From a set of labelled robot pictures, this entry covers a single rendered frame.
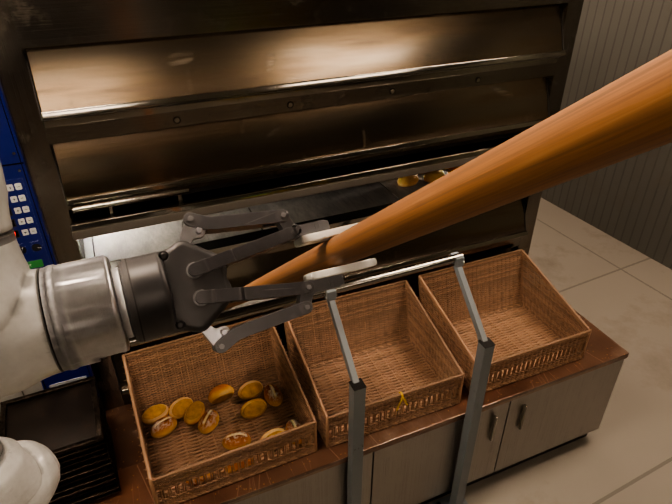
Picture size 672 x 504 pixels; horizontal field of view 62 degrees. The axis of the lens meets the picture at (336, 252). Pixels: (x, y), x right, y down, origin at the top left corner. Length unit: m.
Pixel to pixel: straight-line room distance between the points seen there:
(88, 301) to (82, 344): 0.03
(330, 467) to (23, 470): 1.06
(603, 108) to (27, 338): 0.42
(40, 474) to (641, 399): 2.84
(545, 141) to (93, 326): 0.36
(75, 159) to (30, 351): 1.37
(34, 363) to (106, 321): 0.06
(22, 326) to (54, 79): 1.31
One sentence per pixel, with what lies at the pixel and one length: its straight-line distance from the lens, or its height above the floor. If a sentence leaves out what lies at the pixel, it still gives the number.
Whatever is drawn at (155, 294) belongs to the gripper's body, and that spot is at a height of 1.95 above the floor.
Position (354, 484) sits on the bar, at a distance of 2.12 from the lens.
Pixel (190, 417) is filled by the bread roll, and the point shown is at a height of 0.64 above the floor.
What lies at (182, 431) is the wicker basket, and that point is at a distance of 2.20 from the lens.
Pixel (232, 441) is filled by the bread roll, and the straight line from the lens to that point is 2.07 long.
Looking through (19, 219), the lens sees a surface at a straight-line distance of 1.86.
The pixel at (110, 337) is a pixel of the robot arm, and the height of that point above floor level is 1.92.
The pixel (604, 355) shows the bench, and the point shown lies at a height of 0.58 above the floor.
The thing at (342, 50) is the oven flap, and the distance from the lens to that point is 1.91.
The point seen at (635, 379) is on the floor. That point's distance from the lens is 3.53.
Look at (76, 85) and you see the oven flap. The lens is 1.75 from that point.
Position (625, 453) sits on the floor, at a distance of 3.13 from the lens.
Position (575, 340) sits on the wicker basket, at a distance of 2.50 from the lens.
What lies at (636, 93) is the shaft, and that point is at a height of 2.17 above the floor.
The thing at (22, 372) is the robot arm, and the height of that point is 1.92.
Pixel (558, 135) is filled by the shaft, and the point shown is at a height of 2.14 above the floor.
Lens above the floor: 2.23
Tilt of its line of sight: 33 degrees down
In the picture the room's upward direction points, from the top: straight up
